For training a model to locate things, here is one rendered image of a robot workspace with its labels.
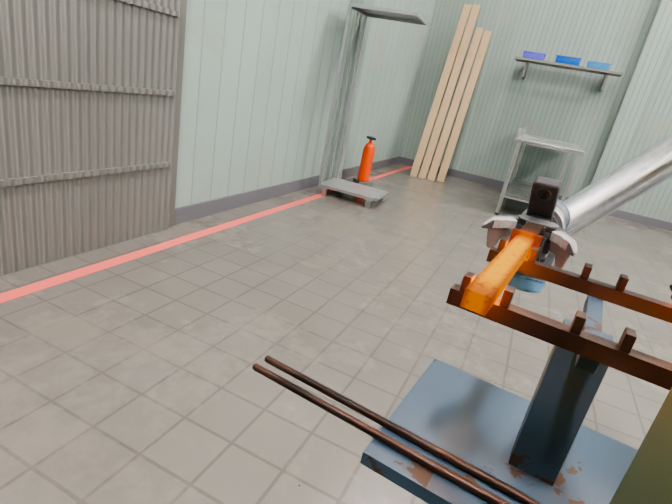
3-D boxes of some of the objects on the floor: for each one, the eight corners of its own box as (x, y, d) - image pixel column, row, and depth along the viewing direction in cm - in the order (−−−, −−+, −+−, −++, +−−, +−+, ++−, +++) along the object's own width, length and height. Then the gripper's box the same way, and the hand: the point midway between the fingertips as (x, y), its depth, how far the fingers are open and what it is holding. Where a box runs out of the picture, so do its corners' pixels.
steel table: (555, 203, 713) (579, 137, 677) (556, 231, 534) (589, 142, 498) (506, 191, 739) (526, 126, 703) (491, 213, 560) (518, 128, 524)
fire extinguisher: (356, 180, 601) (365, 134, 580) (375, 185, 592) (385, 139, 571) (349, 182, 578) (358, 135, 557) (368, 188, 569) (378, 139, 548)
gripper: (582, 266, 91) (574, 295, 75) (485, 235, 100) (459, 255, 83) (598, 225, 88) (594, 246, 72) (497, 197, 97) (473, 210, 80)
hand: (527, 236), depth 76 cm, fingers open, 14 cm apart
